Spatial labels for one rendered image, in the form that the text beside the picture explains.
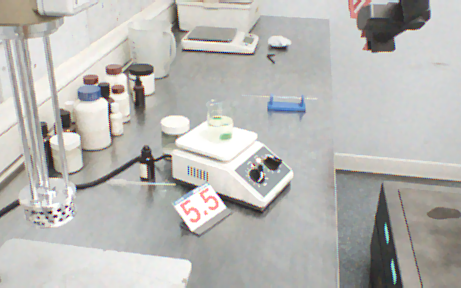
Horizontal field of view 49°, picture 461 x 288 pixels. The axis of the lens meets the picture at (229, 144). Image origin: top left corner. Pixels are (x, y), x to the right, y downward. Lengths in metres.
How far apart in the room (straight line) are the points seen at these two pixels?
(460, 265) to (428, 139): 1.17
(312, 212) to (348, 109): 1.62
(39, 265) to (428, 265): 1.04
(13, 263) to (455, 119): 2.15
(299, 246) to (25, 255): 0.42
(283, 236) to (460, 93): 1.81
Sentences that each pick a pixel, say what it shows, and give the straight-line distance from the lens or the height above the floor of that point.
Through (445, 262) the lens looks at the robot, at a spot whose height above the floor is 0.37.
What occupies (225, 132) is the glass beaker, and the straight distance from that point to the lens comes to 0.94.
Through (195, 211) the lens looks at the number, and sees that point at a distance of 0.88.
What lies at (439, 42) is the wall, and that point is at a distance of 2.46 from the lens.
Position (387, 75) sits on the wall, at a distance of 2.47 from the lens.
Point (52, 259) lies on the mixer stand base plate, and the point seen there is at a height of 0.76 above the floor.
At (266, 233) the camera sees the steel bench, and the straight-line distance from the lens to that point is 0.87.
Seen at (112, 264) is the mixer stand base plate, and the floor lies 0.76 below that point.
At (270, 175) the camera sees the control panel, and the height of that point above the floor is 0.79.
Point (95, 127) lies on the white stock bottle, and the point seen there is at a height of 0.81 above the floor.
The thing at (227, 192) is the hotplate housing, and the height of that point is 0.77.
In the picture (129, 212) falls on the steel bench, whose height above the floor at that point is 0.75.
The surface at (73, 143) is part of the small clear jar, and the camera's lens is 1.04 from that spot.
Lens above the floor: 1.27
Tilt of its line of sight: 27 degrees down
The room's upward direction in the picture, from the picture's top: 1 degrees clockwise
